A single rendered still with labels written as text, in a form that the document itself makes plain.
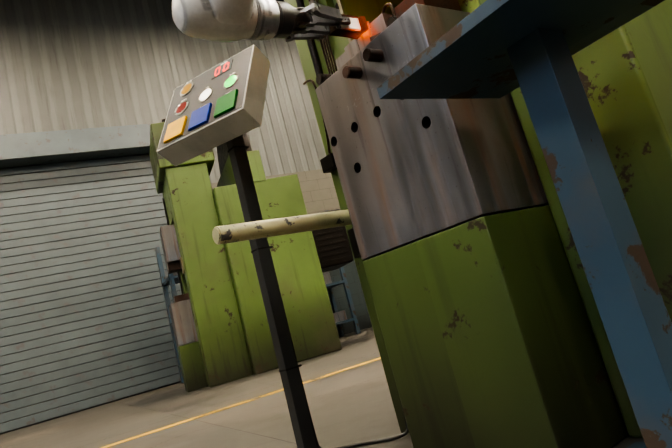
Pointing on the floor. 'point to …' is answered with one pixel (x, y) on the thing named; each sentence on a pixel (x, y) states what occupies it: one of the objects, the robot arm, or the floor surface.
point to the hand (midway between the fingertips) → (345, 25)
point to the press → (240, 269)
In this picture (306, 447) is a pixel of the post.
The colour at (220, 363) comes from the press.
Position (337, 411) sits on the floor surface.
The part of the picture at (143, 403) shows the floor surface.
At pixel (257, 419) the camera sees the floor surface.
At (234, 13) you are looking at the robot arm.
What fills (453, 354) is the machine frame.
